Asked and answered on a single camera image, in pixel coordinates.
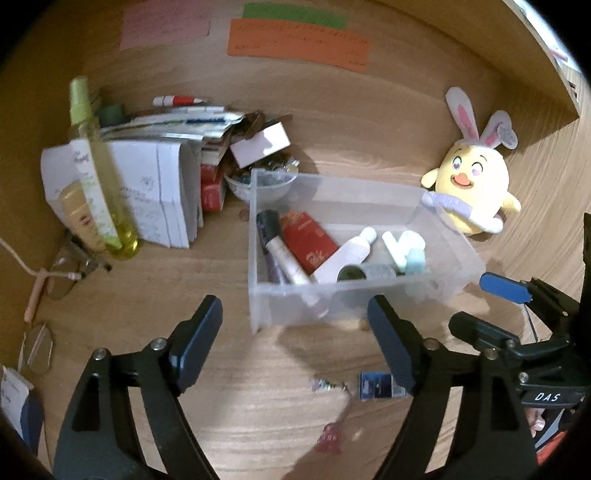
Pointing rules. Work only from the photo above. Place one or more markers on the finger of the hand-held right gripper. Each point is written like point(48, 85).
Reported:
point(503, 286)
point(482, 330)

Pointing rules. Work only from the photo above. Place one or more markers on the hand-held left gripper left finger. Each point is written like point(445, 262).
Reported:
point(203, 332)

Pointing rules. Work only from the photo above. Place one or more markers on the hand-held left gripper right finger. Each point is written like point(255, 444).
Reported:
point(392, 337)

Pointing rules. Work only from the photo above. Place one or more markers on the teal small bottle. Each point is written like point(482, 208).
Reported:
point(415, 263)

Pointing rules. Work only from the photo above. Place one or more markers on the pale green cosmetic tube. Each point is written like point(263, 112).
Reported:
point(395, 251)

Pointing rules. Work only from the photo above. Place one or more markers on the clear plastic storage box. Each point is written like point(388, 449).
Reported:
point(286, 300)

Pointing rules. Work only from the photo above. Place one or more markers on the pale white squeeze tube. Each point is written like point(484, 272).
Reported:
point(346, 256)

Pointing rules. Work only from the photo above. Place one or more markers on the mint white tube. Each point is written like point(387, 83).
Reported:
point(411, 240)

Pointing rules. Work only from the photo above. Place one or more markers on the lavender cosmetic tube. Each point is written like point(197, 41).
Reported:
point(281, 249)

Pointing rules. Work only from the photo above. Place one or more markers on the person's right hand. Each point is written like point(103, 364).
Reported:
point(538, 422)

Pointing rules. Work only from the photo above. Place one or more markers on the blue small packet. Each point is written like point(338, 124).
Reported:
point(376, 385)

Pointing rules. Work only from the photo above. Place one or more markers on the orange garment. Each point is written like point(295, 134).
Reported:
point(565, 443)

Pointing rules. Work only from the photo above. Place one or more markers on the iridescent small wrapper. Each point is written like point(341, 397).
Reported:
point(323, 384)

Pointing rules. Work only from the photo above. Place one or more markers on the yellow chick plush toy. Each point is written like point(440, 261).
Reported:
point(471, 184)

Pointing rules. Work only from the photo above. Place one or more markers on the small red candy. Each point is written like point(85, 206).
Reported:
point(330, 439)

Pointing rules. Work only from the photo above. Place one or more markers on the red cosmetic tube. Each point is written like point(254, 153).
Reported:
point(307, 240)

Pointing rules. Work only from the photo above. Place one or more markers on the small red carton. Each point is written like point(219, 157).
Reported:
point(213, 197)
point(211, 173)

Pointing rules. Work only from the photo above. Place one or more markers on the clear glass bowl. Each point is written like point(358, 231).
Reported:
point(240, 187)

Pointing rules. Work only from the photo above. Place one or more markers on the stack of white paper boxes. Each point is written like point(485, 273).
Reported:
point(157, 184)

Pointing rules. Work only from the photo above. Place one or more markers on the beige lotion tube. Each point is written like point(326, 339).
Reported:
point(83, 217)

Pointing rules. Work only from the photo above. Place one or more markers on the yellow-green spray bottle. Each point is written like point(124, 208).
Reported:
point(104, 184)

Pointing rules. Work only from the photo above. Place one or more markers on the small white box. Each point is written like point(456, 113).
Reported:
point(258, 145)

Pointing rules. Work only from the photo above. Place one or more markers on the white blue carton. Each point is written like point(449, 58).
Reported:
point(14, 401)

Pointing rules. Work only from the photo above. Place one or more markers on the pile of foil packets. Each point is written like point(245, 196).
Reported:
point(184, 124)

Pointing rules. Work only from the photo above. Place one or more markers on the brown hair claw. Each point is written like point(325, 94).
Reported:
point(253, 124)

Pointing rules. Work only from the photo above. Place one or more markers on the red white pen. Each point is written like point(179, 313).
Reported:
point(178, 100)

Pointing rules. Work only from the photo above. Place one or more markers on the small green container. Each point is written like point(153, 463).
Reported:
point(111, 114)

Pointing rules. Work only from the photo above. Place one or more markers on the orange sticky note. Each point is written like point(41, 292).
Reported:
point(300, 44)

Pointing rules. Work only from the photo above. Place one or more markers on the pink sticky note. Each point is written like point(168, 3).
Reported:
point(164, 21)

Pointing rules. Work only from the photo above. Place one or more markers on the green sticky note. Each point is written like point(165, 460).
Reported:
point(295, 16)

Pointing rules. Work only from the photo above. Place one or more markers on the thin-frame eyeglasses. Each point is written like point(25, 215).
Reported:
point(69, 272)

